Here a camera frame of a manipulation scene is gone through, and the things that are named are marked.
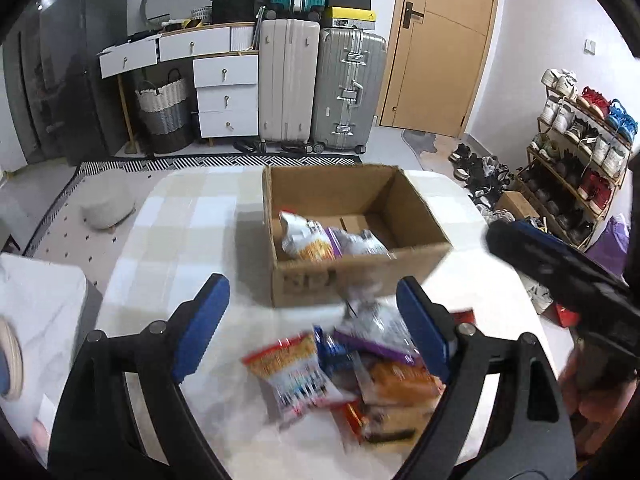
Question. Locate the person's right hand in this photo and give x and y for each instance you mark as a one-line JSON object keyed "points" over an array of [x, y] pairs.
{"points": [[595, 410]]}

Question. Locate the white wall switch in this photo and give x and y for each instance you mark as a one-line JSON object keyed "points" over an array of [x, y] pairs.
{"points": [[590, 47]]}

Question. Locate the yellow black box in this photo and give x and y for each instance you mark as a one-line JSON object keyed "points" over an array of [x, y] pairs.
{"points": [[350, 17]]}

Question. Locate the pile of dark shoes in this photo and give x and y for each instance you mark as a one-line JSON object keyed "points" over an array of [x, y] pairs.
{"points": [[482, 170]]}

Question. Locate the patterned grey rug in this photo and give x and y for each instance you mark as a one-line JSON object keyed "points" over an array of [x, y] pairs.
{"points": [[100, 170]]}

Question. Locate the wooden shoe rack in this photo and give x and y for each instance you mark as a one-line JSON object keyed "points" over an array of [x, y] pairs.
{"points": [[540, 121]]}

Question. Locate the beige suitcase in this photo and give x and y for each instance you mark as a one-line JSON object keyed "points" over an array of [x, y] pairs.
{"points": [[287, 80]]}

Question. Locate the beige round object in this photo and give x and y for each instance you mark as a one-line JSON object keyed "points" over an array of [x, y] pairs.
{"points": [[12, 360]]}

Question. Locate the brown dark snack packet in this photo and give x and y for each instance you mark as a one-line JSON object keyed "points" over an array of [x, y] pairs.
{"points": [[392, 427]]}

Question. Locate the white drawer cabinet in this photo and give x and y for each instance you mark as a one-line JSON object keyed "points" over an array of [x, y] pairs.
{"points": [[225, 80]]}

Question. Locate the round grey stool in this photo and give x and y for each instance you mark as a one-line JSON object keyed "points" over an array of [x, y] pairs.
{"points": [[107, 205]]}

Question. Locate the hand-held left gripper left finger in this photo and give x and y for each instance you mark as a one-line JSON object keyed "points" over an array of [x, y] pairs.
{"points": [[200, 330]]}

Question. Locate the group of white sneakers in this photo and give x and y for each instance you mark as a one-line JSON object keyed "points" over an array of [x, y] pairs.
{"points": [[539, 297]]}

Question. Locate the white orange snack packet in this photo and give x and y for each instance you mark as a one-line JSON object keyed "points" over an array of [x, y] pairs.
{"points": [[305, 240]]}

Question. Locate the blue snack packet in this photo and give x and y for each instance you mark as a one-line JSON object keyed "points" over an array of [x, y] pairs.
{"points": [[332, 352]]}

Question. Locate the grey door mat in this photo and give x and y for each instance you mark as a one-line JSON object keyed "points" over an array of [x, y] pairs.
{"points": [[430, 147]]}

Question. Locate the white side table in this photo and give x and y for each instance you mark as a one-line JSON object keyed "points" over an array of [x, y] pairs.
{"points": [[45, 300]]}

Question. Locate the purple bag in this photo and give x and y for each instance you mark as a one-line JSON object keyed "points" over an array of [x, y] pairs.
{"points": [[612, 245]]}

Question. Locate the red white snack packet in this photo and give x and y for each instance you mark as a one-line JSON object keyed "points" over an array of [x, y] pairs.
{"points": [[292, 375]]}

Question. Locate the red shoebox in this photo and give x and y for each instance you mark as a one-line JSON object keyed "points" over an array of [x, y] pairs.
{"points": [[562, 316]]}

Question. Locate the woven laundry basket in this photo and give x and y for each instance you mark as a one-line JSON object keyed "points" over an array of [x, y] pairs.
{"points": [[162, 110]]}

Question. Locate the checked beige tablecloth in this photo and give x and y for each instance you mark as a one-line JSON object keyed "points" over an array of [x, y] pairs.
{"points": [[175, 240]]}

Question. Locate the wooden door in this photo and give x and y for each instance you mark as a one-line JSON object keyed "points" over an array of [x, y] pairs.
{"points": [[440, 60]]}

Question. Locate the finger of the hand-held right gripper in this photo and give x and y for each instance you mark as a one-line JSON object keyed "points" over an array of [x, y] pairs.
{"points": [[515, 255], [532, 232]]}

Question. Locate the silver suitcase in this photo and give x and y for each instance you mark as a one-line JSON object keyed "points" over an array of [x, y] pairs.
{"points": [[350, 85]]}

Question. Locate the grey refrigerator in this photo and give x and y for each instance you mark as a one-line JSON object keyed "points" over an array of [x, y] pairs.
{"points": [[65, 60]]}

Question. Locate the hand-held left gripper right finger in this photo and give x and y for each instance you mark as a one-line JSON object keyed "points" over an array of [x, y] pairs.
{"points": [[422, 325]]}

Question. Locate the small cardboard box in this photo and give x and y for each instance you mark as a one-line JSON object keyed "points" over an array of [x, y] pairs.
{"points": [[515, 205]]}

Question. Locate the red cookie packet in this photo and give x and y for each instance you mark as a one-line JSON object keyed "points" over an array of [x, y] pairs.
{"points": [[355, 420], [464, 317]]}

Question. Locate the brown cardboard box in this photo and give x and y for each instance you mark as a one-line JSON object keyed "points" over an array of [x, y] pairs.
{"points": [[320, 280]]}

